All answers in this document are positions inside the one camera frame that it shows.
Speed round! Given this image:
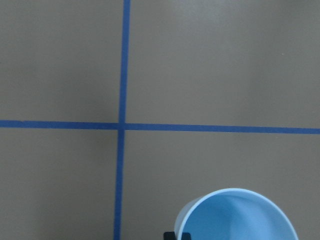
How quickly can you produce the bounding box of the blue cup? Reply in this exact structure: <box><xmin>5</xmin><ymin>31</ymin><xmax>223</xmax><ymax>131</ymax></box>
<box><xmin>174</xmin><ymin>188</ymin><xmax>299</xmax><ymax>240</ymax></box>

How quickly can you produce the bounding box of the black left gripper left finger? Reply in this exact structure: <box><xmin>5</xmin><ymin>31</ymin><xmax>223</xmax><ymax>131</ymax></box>
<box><xmin>163</xmin><ymin>231</ymin><xmax>176</xmax><ymax>240</ymax></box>

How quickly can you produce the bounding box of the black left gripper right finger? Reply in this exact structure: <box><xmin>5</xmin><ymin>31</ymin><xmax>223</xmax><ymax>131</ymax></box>
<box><xmin>181</xmin><ymin>232</ymin><xmax>191</xmax><ymax>240</ymax></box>

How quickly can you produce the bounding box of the brown paper table cover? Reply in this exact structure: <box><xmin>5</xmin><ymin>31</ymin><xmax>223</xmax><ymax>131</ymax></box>
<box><xmin>0</xmin><ymin>0</ymin><xmax>320</xmax><ymax>240</ymax></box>

